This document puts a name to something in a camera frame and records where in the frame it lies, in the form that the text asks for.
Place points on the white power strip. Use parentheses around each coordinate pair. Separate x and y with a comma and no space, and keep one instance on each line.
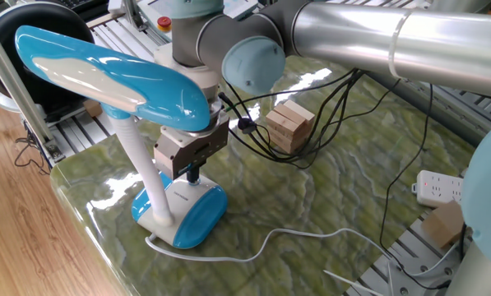
(434,189)

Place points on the blue white desk lamp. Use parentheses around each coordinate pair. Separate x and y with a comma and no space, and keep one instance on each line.
(105,78)

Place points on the large tan wooden block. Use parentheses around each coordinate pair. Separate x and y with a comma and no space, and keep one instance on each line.
(442,224)

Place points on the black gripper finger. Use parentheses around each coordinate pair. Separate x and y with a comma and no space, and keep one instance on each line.
(190,174)
(197,172)

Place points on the white teach pendant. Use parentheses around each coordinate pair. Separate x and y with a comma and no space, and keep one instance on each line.
(156,10)

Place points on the aluminium profile stand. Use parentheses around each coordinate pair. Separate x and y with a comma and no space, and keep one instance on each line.
(130,14)

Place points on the small brown wooden block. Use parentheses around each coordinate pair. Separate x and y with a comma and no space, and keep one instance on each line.
(92,109)

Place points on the black keyboard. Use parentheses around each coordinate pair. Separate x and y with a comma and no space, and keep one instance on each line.
(80,3)

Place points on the grey gripper body white plate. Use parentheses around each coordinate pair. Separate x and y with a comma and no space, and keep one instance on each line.
(187,150)

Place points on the aluminium frame post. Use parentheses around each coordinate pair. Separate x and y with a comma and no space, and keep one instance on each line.
(15,82)

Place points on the wooden jenga block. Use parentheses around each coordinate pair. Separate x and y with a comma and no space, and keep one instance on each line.
(280,122)
(300,110)
(290,115)

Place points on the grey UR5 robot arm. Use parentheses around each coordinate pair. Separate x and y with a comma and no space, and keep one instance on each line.
(352,33)

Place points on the black round chair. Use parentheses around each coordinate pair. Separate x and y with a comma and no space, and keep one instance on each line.
(43,20)

